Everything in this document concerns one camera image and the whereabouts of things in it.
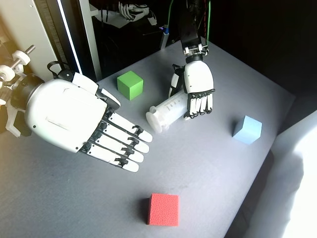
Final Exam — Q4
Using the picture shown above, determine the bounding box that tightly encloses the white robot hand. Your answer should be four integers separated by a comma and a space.
24, 69, 154, 174
167, 60, 216, 121

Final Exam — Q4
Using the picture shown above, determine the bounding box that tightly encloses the large clear plastic syringe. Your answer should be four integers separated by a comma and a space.
145, 89, 196, 133

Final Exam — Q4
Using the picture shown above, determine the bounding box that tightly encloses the spare white robot hand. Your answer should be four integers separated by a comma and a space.
118, 1, 151, 22

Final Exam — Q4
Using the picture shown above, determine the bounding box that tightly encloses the green foam cube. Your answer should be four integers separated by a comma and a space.
116, 70, 144, 101

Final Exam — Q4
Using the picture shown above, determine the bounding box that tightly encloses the light blue foam cube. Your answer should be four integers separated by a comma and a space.
232, 115, 263, 145

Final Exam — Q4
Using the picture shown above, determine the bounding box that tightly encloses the grey table cloth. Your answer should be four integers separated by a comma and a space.
0, 41, 297, 238

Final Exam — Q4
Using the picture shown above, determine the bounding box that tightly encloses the white robot body column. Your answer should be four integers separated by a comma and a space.
0, 0, 103, 80

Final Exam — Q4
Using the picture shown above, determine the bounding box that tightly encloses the red foam cube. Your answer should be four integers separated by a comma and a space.
148, 193, 180, 227

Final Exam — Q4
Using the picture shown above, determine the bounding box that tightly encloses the white fabric cover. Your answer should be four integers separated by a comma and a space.
247, 109, 317, 238

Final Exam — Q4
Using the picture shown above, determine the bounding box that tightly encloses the white cable adapter box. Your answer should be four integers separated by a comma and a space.
160, 24, 171, 50

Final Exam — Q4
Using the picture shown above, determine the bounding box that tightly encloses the green cable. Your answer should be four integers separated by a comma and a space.
206, 0, 211, 45
167, 0, 174, 26

